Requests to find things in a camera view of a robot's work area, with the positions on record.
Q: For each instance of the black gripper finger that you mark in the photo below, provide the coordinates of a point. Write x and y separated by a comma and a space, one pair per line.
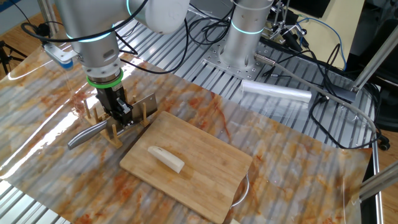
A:
127, 113
112, 118

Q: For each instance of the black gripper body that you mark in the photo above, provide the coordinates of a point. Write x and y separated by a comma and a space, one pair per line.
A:
110, 99

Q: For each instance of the steel cleaver knife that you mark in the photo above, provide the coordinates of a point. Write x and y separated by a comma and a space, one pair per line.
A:
90, 133

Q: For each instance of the long white radish piece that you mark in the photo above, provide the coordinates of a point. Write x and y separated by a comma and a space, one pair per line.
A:
166, 158

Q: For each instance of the wooden peg knife rack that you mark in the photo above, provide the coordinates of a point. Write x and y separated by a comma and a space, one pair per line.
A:
116, 143

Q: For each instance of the marble pattern table mat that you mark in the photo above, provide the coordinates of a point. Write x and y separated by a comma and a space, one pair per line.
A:
62, 186

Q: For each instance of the wooden cutting board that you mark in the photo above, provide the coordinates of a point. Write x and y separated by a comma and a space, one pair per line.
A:
202, 180

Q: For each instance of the black tripod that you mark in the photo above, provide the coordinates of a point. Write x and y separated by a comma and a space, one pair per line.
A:
6, 59

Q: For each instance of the clear plastic film roll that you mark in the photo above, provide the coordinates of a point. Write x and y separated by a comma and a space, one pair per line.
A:
276, 91

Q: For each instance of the metal clamp stand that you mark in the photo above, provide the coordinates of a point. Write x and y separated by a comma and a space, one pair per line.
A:
286, 34

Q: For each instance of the cream cabinet panel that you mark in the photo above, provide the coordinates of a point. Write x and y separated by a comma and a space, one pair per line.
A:
320, 49

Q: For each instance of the black flat screen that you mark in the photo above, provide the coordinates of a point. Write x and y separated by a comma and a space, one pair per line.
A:
311, 7

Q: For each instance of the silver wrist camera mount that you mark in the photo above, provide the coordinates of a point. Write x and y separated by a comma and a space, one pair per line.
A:
60, 54

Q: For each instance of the aluminium frame post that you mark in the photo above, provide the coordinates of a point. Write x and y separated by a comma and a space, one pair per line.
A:
376, 59
49, 15
379, 183

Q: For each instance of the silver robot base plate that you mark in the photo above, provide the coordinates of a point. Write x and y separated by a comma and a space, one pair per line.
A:
236, 70

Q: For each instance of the aluminium table edge rail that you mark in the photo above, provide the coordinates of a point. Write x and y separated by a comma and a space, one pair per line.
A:
377, 186

